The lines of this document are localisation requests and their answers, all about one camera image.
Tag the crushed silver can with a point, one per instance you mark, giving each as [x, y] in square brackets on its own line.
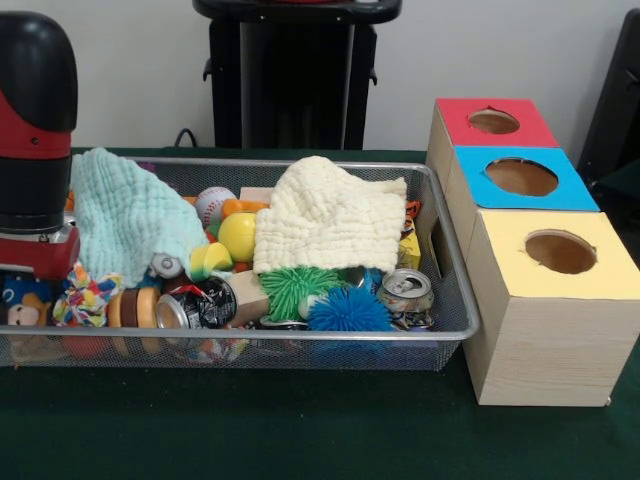
[405, 295]

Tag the dark green table cloth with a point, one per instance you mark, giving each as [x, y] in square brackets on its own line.
[250, 430]
[620, 185]

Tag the light blue cloth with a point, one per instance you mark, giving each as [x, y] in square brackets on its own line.
[130, 220]

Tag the cream cloth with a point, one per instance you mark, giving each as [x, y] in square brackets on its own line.
[325, 220]

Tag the blue spiky rubber ball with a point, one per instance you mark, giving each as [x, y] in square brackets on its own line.
[350, 310]

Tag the brown monkey plush toy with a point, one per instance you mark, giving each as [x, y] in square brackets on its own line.
[25, 310]

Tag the silver mesh bin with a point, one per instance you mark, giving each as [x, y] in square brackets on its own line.
[350, 350]

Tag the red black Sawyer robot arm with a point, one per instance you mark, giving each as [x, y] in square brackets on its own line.
[35, 125]

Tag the white baseball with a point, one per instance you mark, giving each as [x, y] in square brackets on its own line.
[214, 202]

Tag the crushed black can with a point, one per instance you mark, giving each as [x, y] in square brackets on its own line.
[200, 305]

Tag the yellow plastic ball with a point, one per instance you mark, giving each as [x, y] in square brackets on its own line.
[237, 235]

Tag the green spiky rubber ball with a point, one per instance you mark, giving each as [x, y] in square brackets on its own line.
[290, 290]

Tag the wooden box with three holes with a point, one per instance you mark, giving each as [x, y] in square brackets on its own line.
[550, 325]

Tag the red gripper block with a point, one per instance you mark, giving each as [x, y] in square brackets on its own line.
[40, 257]

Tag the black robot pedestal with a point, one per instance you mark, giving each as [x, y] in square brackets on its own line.
[300, 75]

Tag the black chair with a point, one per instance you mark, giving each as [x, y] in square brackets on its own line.
[612, 100]

